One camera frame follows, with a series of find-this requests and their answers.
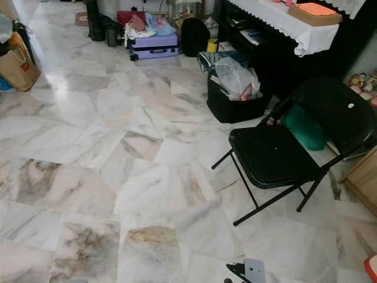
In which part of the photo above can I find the black folding chair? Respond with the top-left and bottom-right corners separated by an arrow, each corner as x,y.
211,77 -> 377,227

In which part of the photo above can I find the low wooden cabinet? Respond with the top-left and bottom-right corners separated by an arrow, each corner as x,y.
343,147 -> 377,218

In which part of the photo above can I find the black fabric basket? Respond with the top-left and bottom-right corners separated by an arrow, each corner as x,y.
207,74 -> 272,124

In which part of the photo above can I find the clear plastic bag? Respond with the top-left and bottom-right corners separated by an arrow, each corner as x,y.
212,57 -> 262,101

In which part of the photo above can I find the black sideboard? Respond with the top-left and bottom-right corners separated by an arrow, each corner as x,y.
214,0 -> 377,101

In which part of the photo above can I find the blue striped bag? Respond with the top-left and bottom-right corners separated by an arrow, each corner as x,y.
198,51 -> 249,73

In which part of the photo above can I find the plush toy pile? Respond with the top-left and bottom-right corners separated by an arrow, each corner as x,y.
348,71 -> 377,107

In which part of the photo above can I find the purple suitcase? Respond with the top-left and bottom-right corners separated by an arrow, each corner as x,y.
128,34 -> 180,61

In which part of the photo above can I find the black backpack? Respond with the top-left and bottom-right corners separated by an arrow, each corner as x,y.
181,17 -> 211,58

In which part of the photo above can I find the brown paper bag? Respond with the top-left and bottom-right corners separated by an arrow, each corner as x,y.
0,44 -> 41,93

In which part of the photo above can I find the white lace tablecloth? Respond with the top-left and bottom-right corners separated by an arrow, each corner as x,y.
227,0 -> 367,58

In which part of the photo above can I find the light blue cloth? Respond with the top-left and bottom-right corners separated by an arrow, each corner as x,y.
145,13 -> 177,37

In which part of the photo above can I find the pink white clothes pile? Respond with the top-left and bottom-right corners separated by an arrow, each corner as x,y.
125,15 -> 157,40

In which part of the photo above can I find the small black bin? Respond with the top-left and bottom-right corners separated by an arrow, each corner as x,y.
106,28 -> 120,48

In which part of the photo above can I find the cardboard box orange top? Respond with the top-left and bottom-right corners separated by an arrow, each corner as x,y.
287,2 -> 343,27

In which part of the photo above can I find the red bag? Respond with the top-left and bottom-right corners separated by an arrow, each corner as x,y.
117,10 -> 148,28

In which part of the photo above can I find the black upright column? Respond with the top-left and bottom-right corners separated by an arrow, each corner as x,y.
85,0 -> 107,42

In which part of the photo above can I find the small brown door mat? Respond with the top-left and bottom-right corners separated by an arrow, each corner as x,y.
74,12 -> 89,27

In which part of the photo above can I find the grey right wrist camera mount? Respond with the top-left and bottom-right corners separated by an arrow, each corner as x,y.
243,258 -> 266,283

